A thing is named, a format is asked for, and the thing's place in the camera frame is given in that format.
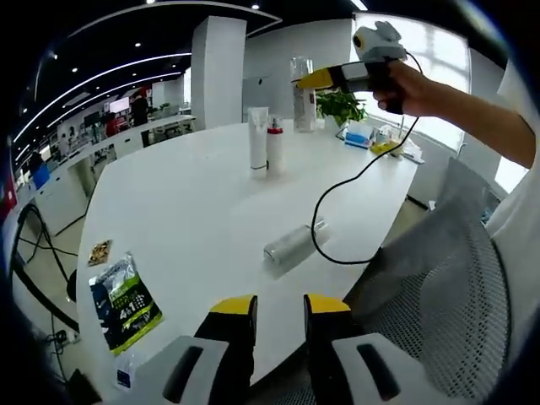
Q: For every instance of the white skincare tube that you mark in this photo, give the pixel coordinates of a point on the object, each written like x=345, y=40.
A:
x=258, y=139

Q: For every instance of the black monitor stand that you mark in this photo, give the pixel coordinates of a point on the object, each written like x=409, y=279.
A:
x=46, y=303

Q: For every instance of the red collar skincare bottle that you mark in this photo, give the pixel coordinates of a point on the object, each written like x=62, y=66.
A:
x=275, y=147

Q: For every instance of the red screen monitor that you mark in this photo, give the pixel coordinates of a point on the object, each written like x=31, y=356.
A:
x=12, y=196

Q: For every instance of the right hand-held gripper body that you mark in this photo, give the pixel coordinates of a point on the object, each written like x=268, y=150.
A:
x=375, y=42

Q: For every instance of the person's right hand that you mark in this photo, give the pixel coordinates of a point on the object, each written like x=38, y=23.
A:
x=405, y=90

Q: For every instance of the long white counter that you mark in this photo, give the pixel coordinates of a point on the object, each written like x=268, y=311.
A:
x=63, y=198

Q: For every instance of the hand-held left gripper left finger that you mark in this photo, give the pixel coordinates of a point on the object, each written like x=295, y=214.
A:
x=228, y=358

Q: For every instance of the person's white shirt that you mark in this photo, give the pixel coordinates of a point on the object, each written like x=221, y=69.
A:
x=519, y=202

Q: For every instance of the blue bin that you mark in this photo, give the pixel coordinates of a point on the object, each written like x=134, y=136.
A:
x=41, y=176

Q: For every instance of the grey mesh office chair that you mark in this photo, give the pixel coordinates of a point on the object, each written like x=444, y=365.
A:
x=443, y=295

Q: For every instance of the dark green foil pouch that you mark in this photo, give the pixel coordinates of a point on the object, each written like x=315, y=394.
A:
x=126, y=304

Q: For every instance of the small gold packet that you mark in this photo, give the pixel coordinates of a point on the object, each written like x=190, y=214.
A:
x=100, y=253

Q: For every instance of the wall display screen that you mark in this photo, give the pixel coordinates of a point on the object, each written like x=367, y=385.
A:
x=120, y=105

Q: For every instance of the yellow packet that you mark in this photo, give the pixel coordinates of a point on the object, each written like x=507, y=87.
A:
x=384, y=148

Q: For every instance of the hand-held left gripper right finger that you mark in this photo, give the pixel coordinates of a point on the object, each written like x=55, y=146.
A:
x=329, y=358

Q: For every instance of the green potted plant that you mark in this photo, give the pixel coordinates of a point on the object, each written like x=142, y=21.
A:
x=337, y=105

